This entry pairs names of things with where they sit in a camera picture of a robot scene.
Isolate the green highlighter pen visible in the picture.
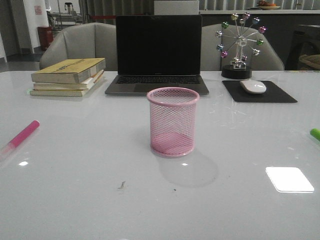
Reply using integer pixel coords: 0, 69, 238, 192
309, 128, 320, 141

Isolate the pink highlighter pen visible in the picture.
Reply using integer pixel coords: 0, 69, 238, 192
0, 120, 40, 162

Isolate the pink mesh pen holder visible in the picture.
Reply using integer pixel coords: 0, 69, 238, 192
147, 87, 200, 157

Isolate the grey open laptop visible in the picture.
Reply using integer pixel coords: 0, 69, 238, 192
105, 15, 209, 95

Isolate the middle cream book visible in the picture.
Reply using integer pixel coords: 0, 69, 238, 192
33, 70, 104, 90

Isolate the bottom yellow book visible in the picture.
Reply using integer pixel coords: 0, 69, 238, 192
29, 76, 103, 97

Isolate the yellow book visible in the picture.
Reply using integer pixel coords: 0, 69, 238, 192
29, 76, 103, 97
31, 58, 106, 84

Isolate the white computer mouse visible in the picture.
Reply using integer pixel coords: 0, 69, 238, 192
240, 79, 267, 94

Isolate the top yellow book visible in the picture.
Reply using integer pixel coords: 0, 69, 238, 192
31, 58, 106, 84

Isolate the left grey armchair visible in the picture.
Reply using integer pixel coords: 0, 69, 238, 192
39, 22, 118, 71

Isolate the grey armchair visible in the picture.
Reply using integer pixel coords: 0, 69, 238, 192
200, 24, 284, 71
39, 22, 118, 71

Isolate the right grey armchair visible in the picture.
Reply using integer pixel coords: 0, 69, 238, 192
200, 24, 284, 71

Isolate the black mouse pad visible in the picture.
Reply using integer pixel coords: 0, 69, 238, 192
222, 80, 298, 103

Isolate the red barrier belt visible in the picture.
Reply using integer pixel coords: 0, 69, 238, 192
90, 15, 117, 20

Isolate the ferris wheel desk ornament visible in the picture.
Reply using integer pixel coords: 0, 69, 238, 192
215, 11, 267, 80

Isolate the red bin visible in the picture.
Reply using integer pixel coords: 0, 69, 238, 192
37, 26, 53, 51

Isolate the fruit bowl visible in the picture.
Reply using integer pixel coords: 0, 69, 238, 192
257, 0, 280, 10

